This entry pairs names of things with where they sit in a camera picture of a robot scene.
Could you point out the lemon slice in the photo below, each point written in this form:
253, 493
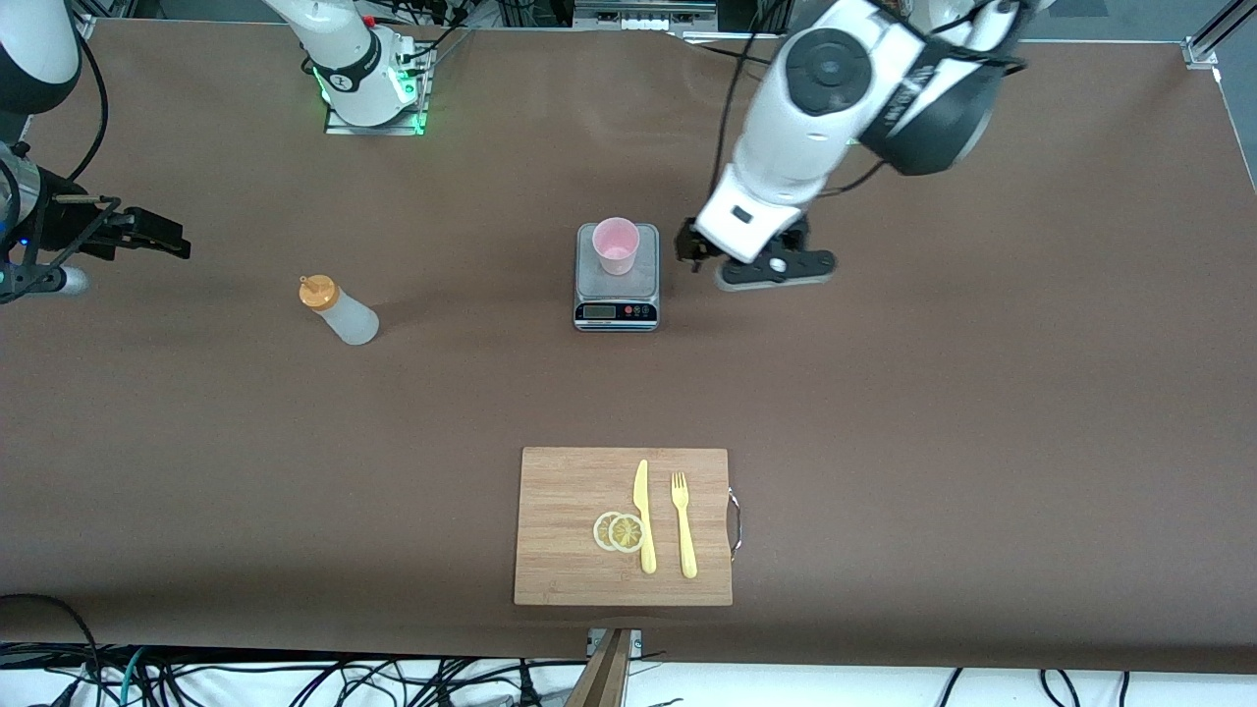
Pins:
600, 530
627, 533

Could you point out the white power strip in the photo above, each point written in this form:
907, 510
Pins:
643, 12

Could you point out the aluminium frame profile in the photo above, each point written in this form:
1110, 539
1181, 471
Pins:
1213, 29
83, 15

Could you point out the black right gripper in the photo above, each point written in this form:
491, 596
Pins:
61, 227

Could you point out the wooden post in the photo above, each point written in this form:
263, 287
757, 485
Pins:
601, 678

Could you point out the yellow plastic knife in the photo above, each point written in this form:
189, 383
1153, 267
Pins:
643, 511

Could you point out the white squeeze bottle orange cap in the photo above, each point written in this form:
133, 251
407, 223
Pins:
344, 314

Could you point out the yellow plastic fork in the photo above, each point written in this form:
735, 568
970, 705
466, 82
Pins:
684, 530

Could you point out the metal bracket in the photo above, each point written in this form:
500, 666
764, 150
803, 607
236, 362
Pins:
636, 640

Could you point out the silver digital kitchen scale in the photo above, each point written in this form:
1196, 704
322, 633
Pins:
616, 295

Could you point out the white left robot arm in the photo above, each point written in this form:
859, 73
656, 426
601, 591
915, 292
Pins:
835, 98

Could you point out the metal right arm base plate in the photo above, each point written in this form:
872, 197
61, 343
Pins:
412, 123

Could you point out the pink plastic cup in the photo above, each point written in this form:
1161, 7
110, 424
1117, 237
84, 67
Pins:
616, 245

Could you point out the wooden cutting board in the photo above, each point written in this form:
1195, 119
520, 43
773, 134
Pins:
570, 530

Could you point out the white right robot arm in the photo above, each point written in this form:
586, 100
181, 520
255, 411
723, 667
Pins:
344, 59

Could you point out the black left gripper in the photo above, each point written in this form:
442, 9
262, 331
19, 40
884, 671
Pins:
693, 245

